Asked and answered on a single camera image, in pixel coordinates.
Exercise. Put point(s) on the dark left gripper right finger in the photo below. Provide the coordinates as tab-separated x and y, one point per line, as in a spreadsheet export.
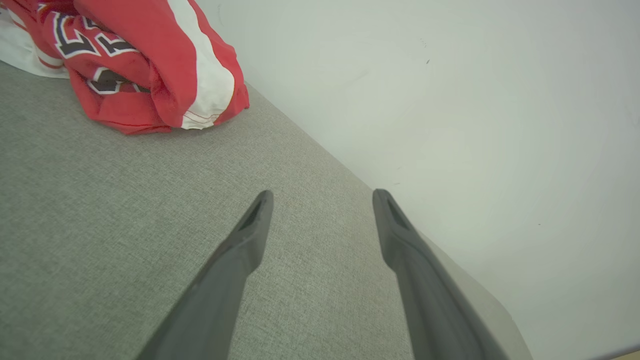
425	290

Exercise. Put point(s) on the red jersey with black numbers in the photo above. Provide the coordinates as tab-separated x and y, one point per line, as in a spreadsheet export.
50	35

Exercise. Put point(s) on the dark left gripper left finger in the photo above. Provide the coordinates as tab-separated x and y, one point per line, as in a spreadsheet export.
225	280

